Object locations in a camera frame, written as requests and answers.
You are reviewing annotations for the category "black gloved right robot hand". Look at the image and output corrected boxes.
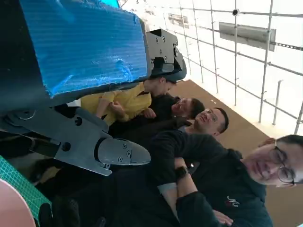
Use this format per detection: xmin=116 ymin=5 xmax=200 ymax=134
xmin=35 ymin=196 xmax=106 ymax=227

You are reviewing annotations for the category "grey ceiling light panel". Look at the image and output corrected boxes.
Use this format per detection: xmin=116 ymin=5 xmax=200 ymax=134
xmin=219 ymin=21 xmax=276 ymax=52

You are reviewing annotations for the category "perforated metal rail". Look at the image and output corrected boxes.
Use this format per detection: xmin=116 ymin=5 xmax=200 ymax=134
xmin=274 ymin=42 xmax=303 ymax=52

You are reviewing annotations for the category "metal grid frame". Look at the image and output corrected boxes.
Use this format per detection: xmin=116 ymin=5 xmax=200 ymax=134
xmin=142 ymin=0 xmax=303 ymax=135

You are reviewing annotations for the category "pink bowl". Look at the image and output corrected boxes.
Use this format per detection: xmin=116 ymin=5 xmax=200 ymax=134
xmin=0 ymin=178 xmax=36 ymax=227

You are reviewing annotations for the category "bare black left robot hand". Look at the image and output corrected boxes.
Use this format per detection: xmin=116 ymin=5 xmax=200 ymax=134
xmin=0 ymin=0 xmax=187 ymax=177

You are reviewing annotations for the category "green cutting mat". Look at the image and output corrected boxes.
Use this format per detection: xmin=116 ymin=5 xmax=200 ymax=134
xmin=0 ymin=155 xmax=53 ymax=223

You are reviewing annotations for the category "white pipe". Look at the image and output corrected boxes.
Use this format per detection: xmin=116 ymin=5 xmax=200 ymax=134
xmin=272 ymin=79 xmax=284 ymax=126

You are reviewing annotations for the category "person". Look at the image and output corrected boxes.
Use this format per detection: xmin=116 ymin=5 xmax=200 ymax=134
xmin=142 ymin=94 xmax=205 ymax=123
xmin=108 ymin=107 xmax=230 ymax=145
xmin=80 ymin=77 xmax=177 ymax=126
xmin=113 ymin=134 xmax=303 ymax=227

